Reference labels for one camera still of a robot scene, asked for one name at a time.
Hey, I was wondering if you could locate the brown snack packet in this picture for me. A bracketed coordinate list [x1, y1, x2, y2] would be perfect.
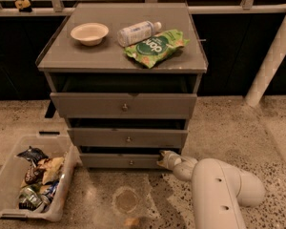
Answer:
[24, 167, 45, 184]

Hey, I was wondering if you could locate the clear plastic bottle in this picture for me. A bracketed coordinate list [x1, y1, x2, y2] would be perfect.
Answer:
[117, 21, 162, 47]

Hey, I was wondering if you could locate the white diagonal pipe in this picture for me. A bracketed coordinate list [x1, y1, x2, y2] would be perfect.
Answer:
[245, 15, 286, 107]

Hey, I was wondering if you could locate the grey middle drawer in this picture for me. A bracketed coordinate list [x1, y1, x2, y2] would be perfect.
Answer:
[68, 128, 188, 148]

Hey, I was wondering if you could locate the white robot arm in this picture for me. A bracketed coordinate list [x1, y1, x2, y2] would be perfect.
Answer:
[157, 151, 265, 229]

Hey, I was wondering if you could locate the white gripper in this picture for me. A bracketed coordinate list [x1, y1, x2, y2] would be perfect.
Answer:
[156, 150, 182, 171]

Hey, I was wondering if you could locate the blue soda can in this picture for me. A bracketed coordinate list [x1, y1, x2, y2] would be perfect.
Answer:
[41, 180, 59, 205]

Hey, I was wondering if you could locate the grey drawer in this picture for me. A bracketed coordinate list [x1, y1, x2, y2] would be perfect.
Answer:
[80, 154, 160, 170]
[51, 93, 196, 119]
[68, 128, 188, 148]

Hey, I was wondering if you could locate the grey top drawer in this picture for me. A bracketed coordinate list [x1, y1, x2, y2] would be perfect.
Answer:
[51, 93, 196, 119]

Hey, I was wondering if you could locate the grey drawer cabinet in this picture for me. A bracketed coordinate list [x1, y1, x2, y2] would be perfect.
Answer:
[37, 3, 207, 158]

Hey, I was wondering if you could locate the yellow chip bag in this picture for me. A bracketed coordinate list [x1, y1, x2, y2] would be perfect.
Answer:
[38, 157, 64, 185]

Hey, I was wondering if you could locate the small yellow black figure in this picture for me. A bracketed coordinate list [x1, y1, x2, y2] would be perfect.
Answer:
[14, 0, 32, 12]

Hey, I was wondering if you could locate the dark blue snack bag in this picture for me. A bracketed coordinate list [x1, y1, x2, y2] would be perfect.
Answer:
[17, 146, 48, 165]

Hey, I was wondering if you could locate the clear plastic bin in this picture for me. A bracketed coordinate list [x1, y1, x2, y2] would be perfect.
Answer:
[0, 135, 78, 222]

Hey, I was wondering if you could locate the white paper bowl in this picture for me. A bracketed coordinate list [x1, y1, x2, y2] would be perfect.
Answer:
[71, 23, 109, 46]

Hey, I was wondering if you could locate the grey bottom drawer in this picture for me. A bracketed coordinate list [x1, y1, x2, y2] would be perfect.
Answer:
[80, 154, 160, 170]

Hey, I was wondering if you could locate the green snack bag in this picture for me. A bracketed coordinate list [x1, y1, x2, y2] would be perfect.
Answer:
[124, 30, 190, 69]

